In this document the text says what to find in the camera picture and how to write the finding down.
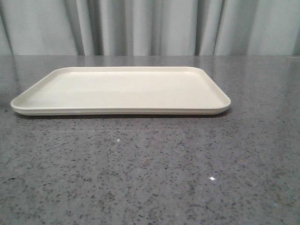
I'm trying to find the cream rectangular plastic tray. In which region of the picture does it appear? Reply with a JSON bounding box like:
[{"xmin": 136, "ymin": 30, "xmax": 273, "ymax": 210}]
[{"xmin": 11, "ymin": 67, "xmax": 231, "ymax": 116}]

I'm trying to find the grey pleated curtain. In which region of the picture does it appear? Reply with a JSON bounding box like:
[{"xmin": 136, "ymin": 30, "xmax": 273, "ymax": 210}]
[{"xmin": 0, "ymin": 0, "xmax": 300, "ymax": 56}]

